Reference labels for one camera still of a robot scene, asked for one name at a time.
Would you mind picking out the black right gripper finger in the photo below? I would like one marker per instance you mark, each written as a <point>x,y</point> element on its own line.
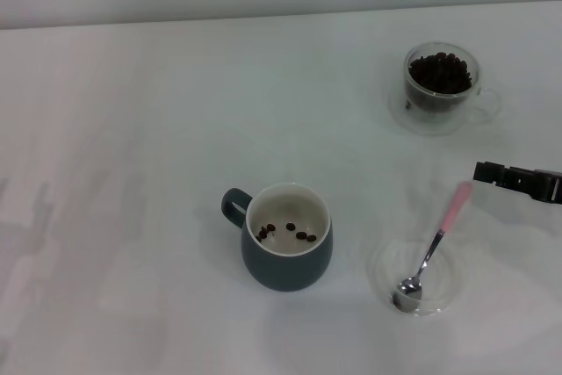
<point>549,189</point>
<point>488,173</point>

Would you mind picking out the coffee bean pile in glass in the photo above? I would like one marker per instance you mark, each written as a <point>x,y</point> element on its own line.
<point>439,74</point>

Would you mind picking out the clear glass saucer dish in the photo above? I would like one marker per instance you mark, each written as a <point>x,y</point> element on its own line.
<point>443,269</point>

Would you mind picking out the dark green ceramic mug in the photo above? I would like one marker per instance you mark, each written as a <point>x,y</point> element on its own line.
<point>285,267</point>

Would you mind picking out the clear double-wall glass cup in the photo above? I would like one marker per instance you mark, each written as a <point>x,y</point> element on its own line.
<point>439,116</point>

